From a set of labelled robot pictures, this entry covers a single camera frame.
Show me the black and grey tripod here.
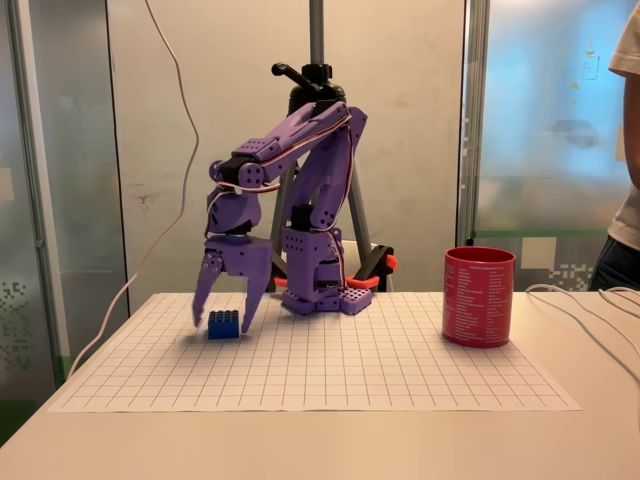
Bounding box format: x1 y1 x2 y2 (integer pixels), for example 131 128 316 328
268 0 381 296

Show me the blue toy brick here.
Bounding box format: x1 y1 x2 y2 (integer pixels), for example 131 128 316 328
207 309 240 342

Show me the thin white cable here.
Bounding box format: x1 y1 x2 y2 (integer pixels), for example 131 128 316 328
597 287 640 314
524 283 640 392

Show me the red cup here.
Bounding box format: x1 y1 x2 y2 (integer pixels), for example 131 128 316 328
441 246 517 349

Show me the white paper label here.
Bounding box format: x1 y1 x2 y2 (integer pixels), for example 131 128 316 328
521 236 558 272

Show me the aluminium frame post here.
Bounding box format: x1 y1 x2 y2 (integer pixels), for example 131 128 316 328
455 0 491 249
4 0 72 387

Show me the pink cable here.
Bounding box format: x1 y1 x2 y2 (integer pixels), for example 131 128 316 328
64 0 202 379

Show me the person in white shirt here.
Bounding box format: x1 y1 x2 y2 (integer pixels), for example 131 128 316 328
589 8 640 292

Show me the white grid paper sheet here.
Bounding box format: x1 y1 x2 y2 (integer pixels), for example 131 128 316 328
46 292 584 414

